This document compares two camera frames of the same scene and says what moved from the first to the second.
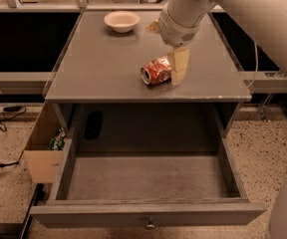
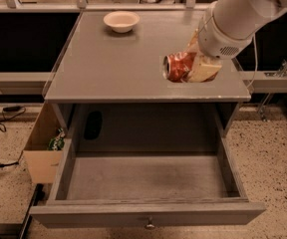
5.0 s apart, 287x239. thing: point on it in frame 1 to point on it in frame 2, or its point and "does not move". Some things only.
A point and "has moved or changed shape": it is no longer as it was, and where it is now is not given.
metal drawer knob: [150, 226] does not move
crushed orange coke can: [157, 71] has moved or changed shape
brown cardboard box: [43, 165] does not move
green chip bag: [58, 141] does not move
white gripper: [175, 33] to [212, 41]
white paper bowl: [122, 21] does not move
